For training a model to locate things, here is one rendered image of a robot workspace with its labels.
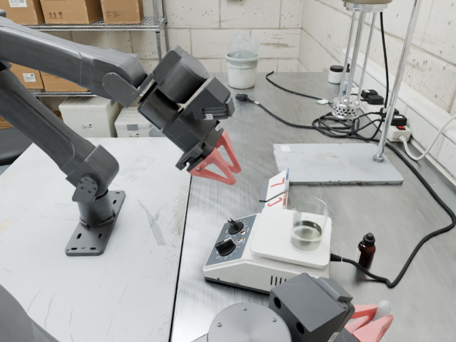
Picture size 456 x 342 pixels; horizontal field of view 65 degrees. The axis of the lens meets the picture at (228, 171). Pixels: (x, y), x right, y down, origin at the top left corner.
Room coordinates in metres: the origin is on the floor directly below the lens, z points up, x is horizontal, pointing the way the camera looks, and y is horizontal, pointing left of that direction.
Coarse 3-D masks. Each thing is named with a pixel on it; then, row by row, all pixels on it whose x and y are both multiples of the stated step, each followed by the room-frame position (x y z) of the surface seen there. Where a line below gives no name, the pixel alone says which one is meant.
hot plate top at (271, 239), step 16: (272, 208) 0.50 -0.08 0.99; (272, 224) 0.46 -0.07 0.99; (288, 224) 0.46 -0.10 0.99; (256, 240) 0.42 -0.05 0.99; (272, 240) 0.42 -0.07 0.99; (288, 240) 0.42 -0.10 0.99; (272, 256) 0.39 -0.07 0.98; (288, 256) 0.39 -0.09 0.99; (304, 256) 0.39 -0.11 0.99; (320, 256) 0.39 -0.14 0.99
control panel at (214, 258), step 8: (248, 216) 0.52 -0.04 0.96; (224, 224) 0.53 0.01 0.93; (248, 224) 0.49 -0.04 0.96; (224, 232) 0.50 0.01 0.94; (240, 232) 0.48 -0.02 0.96; (248, 232) 0.47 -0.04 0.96; (216, 240) 0.49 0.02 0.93; (240, 240) 0.45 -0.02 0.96; (240, 248) 0.43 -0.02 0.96; (216, 256) 0.44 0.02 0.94; (224, 256) 0.43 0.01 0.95; (232, 256) 0.42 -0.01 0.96; (240, 256) 0.41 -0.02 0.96; (208, 264) 0.42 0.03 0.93
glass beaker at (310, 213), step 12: (300, 204) 0.44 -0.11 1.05; (312, 204) 0.44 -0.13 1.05; (324, 204) 0.43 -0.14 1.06; (300, 216) 0.40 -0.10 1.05; (312, 216) 0.44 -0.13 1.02; (324, 216) 0.39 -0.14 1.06; (300, 228) 0.40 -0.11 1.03; (312, 228) 0.39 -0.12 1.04; (324, 228) 0.40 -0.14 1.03; (300, 240) 0.40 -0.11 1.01; (312, 240) 0.39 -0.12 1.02; (312, 252) 0.39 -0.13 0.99
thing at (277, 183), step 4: (284, 172) 0.72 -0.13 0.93; (276, 176) 0.72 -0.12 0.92; (280, 176) 0.71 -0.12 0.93; (284, 176) 0.70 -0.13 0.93; (272, 180) 0.71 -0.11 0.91; (276, 180) 0.70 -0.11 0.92; (280, 180) 0.69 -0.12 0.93; (284, 180) 0.68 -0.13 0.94; (272, 184) 0.70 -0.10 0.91; (276, 184) 0.69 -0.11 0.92; (280, 184) 0.67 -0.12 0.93; (284, 184) 0.66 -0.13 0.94; (272, 188) 0.68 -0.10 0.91; (276, 188) 0.67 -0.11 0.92; (280, 188) 0.66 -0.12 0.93; (272, 192) 0.66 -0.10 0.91; (276, 192) 0.65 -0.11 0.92
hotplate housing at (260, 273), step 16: (256, 224) 0.49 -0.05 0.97; (208, 256) 0.45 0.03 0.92; (256, 256) 0.40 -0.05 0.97; (336, 256) 0.44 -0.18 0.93; (208, 272) 0.41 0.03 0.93; (224, 272) 0.41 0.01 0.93; (240, 272) 0.40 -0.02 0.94; (256, 272) 0.39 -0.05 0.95; (272, 272) 0.38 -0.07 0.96; (288, 272) 0.38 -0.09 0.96; (320, 272) 0.37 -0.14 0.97; (256, 288) 0.39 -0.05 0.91
